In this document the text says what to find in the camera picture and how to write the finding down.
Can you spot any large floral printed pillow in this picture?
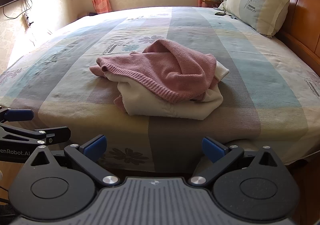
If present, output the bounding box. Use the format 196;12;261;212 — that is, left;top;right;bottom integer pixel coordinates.
224;0;295;38

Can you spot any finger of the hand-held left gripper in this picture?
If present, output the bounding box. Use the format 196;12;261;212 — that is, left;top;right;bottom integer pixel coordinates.
0;107;35;123
0;123;71;145

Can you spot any bed with pastel sheet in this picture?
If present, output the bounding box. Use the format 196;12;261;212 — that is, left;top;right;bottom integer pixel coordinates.
0;6;320;173

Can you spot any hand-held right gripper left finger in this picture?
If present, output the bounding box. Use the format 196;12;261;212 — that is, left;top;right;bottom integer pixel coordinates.
24;134;120;188

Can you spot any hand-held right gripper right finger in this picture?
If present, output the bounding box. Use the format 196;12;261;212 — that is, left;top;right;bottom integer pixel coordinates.
189;136;285;188

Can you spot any black television cable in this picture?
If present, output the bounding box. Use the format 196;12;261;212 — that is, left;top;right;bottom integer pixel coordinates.
2;0;34;19

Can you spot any wooden nightstand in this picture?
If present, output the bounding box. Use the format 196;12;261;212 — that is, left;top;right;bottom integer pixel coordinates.
199;0;225;8

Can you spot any pale blue yellow pillow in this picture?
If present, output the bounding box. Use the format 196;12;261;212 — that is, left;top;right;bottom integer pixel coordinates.
220;2;242;20

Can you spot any pink and white knit sweater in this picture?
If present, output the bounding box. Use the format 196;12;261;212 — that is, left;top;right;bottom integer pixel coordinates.
89;39;230;121

